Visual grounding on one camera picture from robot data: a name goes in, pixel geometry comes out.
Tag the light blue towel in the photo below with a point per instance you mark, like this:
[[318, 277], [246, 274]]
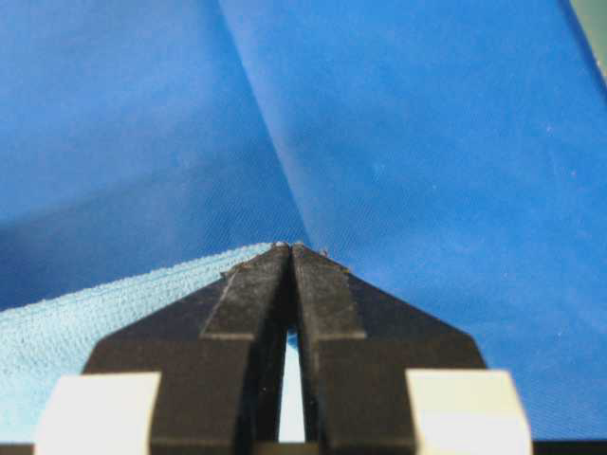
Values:
[[42, 342]]

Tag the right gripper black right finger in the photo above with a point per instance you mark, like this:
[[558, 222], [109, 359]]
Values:
[[383, 377]]

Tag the dark blue table cloth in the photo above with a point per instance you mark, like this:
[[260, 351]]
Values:
[[452, 153]]

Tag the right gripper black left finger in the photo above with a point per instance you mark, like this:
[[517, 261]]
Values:
[[184, 380]]

